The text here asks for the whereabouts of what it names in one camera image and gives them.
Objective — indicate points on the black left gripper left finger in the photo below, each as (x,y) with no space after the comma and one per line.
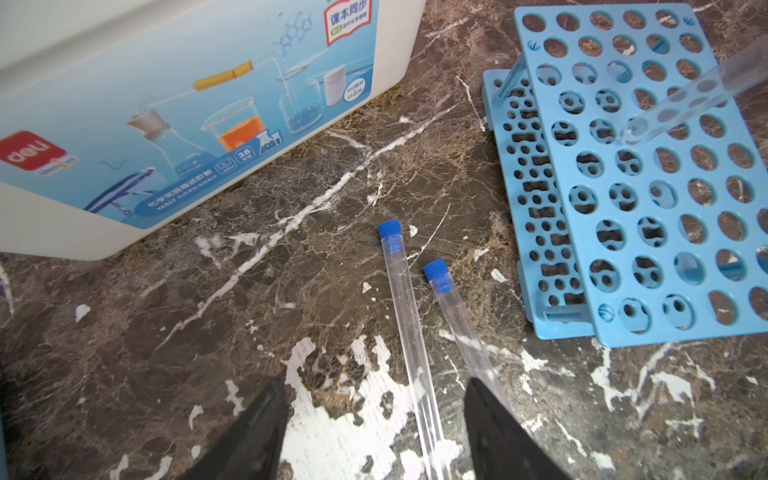
(251,447)

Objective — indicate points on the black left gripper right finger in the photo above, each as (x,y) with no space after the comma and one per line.
(500,447)

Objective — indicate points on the blue-capped test tube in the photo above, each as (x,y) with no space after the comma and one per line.
(725,81)
(455,312)
(422,391)

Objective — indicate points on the blue test tube rack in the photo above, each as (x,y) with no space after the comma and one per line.
(660,242)

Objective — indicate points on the white plastic storage box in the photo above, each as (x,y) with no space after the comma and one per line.
(119,116)

